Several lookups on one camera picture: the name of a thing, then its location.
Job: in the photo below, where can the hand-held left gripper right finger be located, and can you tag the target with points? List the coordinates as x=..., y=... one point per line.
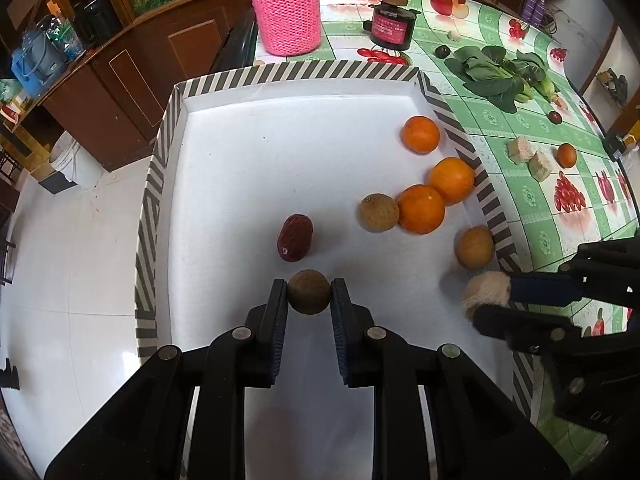
x=340, y=325

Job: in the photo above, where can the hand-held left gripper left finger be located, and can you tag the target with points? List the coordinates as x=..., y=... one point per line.
x=280, y=320

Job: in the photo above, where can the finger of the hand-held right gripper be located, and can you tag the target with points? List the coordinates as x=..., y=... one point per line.
x=542, y=289
x=520, y=327

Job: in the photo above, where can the brown longan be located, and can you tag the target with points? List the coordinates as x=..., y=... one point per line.
x=474, y=247
x=379, y=212
x=310, y=299

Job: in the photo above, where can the pale sugarcane piece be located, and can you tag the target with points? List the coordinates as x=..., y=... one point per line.
x=454, y=35
x=519, y=149
x=541, y=165
x=485, y=294

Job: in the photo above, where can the orange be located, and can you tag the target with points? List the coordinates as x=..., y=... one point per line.
x=420, y=134
x=451, y=180
x=421, y=209
x=566, y=155

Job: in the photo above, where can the white tray with striped rim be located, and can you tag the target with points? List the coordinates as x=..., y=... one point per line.
x=275, y=160

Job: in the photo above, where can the dark red date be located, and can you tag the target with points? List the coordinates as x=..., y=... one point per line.
x=295, y=238

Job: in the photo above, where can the black electric motor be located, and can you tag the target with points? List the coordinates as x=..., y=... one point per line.
x=617, y=146

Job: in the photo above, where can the dark red fruit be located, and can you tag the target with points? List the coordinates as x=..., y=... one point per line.
x=555, y=117

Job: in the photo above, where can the small bok choy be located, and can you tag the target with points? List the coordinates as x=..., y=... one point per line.
x=532, y=75

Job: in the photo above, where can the dark tool pile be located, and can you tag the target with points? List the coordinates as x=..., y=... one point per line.
x=614, y=85

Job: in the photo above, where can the large bok choy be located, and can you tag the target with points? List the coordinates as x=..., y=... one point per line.
x=485, y=77

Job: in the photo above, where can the dark round fruit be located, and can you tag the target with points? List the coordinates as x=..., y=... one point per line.
x=442, y=51

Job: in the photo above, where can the white bucket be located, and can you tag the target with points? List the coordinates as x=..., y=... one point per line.
x=75, y=160

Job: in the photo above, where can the brown wooden cabinet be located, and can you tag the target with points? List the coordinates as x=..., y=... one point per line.
x=135, y=85

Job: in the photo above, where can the black flat panel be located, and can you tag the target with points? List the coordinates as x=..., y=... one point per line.
x=235, y=45

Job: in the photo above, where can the purple spray can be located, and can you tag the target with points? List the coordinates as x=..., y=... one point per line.
x=528, y=6
x=539, y=10

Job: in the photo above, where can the dark red jar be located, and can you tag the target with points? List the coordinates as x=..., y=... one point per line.
x=392, y=25

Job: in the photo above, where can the pink knitted bottle sleeve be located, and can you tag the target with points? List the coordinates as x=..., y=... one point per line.
x=287, y=10

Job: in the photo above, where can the clear plastic water bottle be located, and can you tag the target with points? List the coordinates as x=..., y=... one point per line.
x=66, y=37

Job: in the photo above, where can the blue bag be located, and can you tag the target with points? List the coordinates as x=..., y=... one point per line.
x=35, y=62

